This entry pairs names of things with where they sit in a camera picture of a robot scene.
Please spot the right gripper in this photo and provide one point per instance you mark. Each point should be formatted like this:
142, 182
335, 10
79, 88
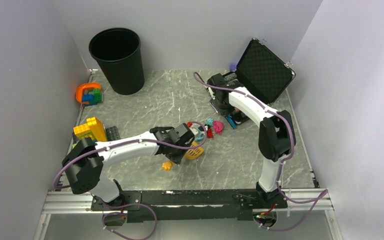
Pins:
224, 112

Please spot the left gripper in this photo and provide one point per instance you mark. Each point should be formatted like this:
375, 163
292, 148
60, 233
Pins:
176, 159

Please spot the yellow slotted scoop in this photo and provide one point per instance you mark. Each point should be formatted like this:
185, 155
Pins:
191, 154

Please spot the blue hand brush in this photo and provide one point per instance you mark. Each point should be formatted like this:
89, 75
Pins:
231, 122

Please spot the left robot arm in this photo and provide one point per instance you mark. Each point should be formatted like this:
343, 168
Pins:
84, 164

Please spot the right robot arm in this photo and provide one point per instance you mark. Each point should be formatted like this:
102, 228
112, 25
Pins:
276, 138

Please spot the light blue paper scrap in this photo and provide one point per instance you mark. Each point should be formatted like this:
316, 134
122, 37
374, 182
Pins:
210, 121

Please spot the red paper scrap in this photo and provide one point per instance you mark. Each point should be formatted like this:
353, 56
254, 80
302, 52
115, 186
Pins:
209, 133

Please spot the black poker chip case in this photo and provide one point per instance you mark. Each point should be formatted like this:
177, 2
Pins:
259, 70

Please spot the black perforated plate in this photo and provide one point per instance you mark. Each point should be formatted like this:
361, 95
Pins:
112, 134

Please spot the yellow toy block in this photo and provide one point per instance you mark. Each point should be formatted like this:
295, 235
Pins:
93, 128

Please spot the blue and green toy blocks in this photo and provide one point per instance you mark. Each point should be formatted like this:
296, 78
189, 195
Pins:
92, 97

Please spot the orange curved toy piece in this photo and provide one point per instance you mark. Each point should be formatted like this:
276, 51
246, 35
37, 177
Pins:
85, 87

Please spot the black plastic waste bin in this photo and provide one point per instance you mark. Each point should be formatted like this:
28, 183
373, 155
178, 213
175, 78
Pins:
117, 52

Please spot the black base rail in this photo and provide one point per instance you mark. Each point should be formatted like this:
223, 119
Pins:
165, 205

